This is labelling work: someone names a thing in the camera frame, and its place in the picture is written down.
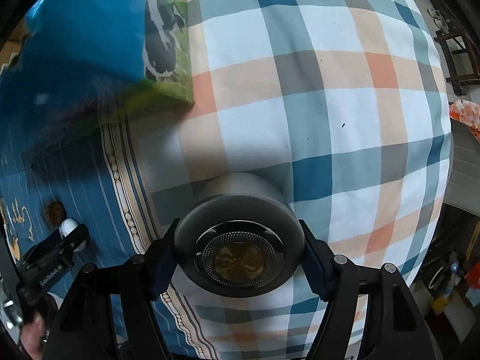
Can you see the open cardboard box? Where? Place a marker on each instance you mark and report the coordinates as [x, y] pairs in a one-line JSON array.
[[77, 56]]

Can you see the plaid checkered cloth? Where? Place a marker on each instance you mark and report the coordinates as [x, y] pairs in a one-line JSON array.
[[341, 104]]

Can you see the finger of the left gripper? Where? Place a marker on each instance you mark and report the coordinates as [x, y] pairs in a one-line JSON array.
[[54, 250]]

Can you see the blue striped bed sheet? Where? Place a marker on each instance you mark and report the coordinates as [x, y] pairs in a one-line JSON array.
[[88, 178]]

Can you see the white oval case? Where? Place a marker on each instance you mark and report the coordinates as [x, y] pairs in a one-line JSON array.
[[74, 236]]

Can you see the silver metal tin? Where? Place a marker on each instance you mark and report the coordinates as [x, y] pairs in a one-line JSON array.
[[240, 239]]

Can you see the orange white patterned cloth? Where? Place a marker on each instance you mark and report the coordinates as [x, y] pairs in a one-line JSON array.
[[467, 113]]

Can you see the dark wooden chair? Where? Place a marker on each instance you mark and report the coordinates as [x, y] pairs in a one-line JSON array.
[[461, 54]]

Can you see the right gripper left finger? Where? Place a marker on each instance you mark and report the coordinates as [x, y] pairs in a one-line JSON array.
[[84, 327]]

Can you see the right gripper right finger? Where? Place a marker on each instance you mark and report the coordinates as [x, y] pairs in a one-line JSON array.
[[394, 327]]

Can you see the person's left hand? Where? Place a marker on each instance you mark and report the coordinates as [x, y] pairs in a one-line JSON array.
[[31, 336]]

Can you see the brown walnut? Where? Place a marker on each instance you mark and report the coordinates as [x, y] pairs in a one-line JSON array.
[[55, 214]]

